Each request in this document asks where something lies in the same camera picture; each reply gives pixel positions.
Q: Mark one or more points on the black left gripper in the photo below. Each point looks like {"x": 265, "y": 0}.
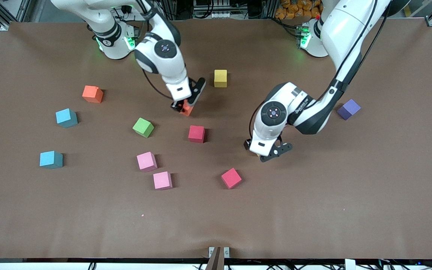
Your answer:
{"x": 246, "y": 145}

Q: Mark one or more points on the orange foam cube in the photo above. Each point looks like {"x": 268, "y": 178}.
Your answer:
{"x": 92, "y": 93}
{"x": 186, "y": 109}

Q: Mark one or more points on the red foam cube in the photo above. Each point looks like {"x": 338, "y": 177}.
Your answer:
{"x": 231, "y": 178}
{"x": 196, "y": 134}

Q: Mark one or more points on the green foam cube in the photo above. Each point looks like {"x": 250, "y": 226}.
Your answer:
{"x": 143, "y": 127}

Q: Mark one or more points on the yellow foam cube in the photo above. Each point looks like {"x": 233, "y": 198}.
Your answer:
{"x": 220, "y": 78}

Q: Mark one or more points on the pink foam cube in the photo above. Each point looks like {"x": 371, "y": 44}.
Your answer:
{"x": 162, "y": 180}
{"x": 146, "y": 161}

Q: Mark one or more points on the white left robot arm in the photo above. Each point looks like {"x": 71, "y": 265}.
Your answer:
{"x": 274, "y": 114}

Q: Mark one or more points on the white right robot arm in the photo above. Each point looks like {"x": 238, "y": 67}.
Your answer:
{"x": 163, "y": 56}

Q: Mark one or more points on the brown table cover mat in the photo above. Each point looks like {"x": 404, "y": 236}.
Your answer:
{"x": 216, "y": 225}

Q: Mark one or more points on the white power strip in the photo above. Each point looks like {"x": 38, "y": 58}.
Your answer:
{"x": 216, "y": 15}

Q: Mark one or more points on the purple foam cube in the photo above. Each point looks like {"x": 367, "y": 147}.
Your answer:
{"x": 348, "y": 109}

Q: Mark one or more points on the blue foam cube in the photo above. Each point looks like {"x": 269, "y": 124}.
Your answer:
{"x": 51, "y": 159}
{"x": 66, "y": 117}

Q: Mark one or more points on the pile of orange objects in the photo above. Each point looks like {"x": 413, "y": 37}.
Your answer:
{"x": 287, "y": 11}

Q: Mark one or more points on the small metal bracket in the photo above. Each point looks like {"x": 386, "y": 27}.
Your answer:
{"x": 211, "y": 250}

